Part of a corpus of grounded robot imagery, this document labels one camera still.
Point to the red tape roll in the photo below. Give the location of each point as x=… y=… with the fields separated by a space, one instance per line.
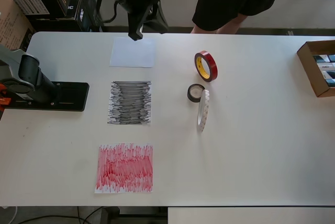
x=212 y=63

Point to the black tape roll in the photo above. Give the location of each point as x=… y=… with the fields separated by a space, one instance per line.
x=189 y=93

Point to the white tape roll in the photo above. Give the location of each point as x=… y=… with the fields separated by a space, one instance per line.
x=205 y=109

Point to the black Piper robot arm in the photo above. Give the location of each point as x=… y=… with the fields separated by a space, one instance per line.
x=28 y=77

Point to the blank white paper sheet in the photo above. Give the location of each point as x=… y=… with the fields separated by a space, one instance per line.
x=131 y=54

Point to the plain black carton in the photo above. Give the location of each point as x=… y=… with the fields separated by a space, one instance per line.
x=89 y=12

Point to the black scribbled paper sheet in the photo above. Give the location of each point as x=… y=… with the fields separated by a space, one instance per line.
x=131 y=114

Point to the black carton white label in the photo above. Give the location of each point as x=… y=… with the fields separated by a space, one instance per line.
x=31 y=5

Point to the tall GX760A cardboard box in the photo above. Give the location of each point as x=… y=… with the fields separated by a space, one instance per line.
x=10 y=25

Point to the red scribbled paper sheet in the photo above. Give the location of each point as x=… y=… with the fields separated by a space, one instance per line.
x=125 y=171

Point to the orange clamp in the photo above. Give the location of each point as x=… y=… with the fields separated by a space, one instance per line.
x=4 y=101

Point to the open cardboard tray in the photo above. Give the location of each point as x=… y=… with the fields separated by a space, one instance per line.
x=312 y=74

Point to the small black white box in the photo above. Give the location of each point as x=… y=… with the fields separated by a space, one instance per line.
x=332 y=58
x=329 y=74
x=320 y=58
x=331 y=82

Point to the small white lettered box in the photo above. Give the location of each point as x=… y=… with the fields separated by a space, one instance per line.
x=325 y=66

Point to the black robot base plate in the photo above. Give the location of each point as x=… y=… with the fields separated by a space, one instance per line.
x=73 y=98

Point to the black table frame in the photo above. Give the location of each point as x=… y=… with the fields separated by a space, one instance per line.
x=110 y=216

